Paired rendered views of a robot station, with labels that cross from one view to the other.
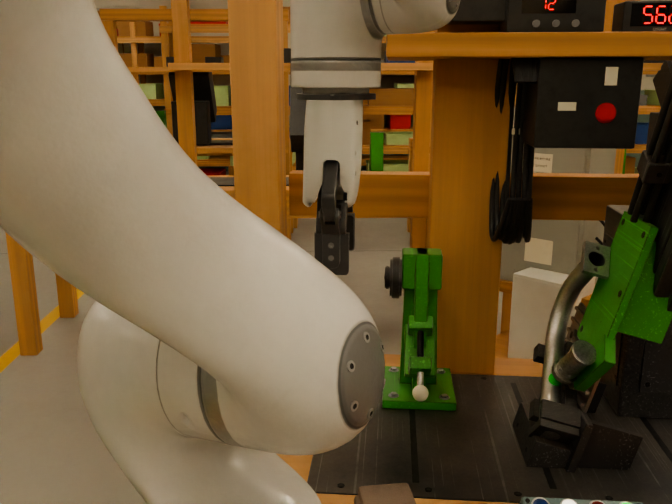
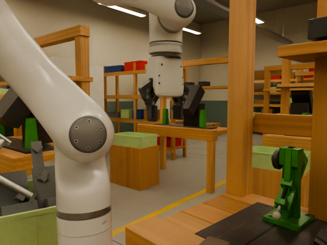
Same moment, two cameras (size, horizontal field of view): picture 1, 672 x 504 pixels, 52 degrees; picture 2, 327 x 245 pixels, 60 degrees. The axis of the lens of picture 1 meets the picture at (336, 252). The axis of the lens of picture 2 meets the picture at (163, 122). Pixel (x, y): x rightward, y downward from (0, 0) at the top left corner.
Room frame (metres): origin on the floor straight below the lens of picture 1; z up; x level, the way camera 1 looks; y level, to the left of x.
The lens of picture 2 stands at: (0.12, -0.49, 1.35)
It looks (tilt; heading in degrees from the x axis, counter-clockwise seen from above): 5 degrees down; 42
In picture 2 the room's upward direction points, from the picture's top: straight up
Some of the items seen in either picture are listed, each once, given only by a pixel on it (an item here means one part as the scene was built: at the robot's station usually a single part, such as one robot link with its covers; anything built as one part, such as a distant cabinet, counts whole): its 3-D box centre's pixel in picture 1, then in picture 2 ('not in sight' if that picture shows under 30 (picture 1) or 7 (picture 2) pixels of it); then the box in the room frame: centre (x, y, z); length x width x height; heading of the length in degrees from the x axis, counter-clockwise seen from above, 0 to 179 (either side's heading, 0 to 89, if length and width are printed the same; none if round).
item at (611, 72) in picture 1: (578, 102); not in sight; (1.24, -0.43, 1.42); 0.17 x 0.12 x 0.15; 85
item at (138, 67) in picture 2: not in sight; (140, 107); (4.96, 4.65, 1.13); 2.48 x 0.54 x 2.27; 92
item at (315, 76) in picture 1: (336, 77); (166, 50); (0.67, 0.00, 1.47); 0.09 x 0.08 x 0.03; 175
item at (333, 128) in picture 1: (335, 143); (165, 75); (0.67, 0.00, 1.41); 0.10 x 0.07 x 0.11; 175
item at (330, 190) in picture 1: (331, 185); (152, 87); (0.62, 0.00, 1.37); 0.08 x 0.01 x 0.06; 175
